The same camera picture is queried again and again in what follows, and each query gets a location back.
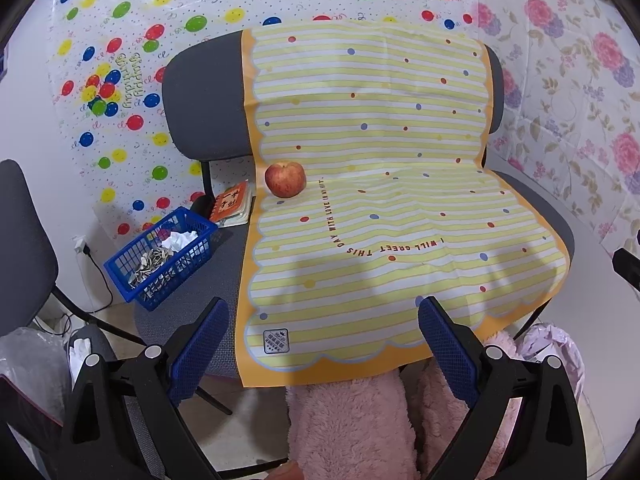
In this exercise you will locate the clear plastic bag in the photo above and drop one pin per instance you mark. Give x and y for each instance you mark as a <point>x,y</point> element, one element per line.
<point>30,360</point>

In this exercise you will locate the white crumpled tissue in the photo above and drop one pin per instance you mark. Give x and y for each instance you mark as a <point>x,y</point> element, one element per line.
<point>179,240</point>

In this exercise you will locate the floral print plastic sheet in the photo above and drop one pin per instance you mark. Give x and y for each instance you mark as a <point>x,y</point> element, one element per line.
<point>565,50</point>

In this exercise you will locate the white glove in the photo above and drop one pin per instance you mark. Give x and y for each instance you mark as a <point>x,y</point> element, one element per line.
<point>80,355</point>

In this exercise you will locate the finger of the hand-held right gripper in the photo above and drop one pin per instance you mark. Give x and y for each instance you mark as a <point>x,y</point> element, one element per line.
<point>629,267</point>

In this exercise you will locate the red apple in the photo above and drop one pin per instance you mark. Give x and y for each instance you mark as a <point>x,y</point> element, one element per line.
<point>285,179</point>

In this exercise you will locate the pink fluffy trousers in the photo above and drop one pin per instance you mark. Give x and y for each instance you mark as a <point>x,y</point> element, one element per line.
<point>350,430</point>

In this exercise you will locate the yellow striped dotted plastic sheet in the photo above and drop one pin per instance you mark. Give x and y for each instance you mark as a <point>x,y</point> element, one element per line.
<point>380,120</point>

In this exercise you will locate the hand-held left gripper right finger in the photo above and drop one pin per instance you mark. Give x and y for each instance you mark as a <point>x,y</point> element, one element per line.
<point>445,345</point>

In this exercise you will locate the grey office chair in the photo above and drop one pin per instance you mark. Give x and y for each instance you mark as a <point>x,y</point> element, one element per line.
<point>22,245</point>
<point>205,100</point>

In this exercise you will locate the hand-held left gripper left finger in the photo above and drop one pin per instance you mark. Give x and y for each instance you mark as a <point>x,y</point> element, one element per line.
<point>200,345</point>

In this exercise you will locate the blue plastic mesh basket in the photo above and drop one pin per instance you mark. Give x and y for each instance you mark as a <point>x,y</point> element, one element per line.
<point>197,255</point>

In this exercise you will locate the person's left hand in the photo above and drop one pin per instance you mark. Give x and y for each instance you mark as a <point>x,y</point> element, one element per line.
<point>287,472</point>

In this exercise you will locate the bin with pink liner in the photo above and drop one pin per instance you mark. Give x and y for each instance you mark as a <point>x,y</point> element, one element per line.
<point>555,350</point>

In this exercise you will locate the pile of sunflower seed shells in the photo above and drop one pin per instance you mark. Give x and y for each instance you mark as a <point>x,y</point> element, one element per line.
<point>155,265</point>

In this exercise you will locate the orange book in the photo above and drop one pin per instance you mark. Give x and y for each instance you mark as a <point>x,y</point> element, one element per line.
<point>230,202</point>

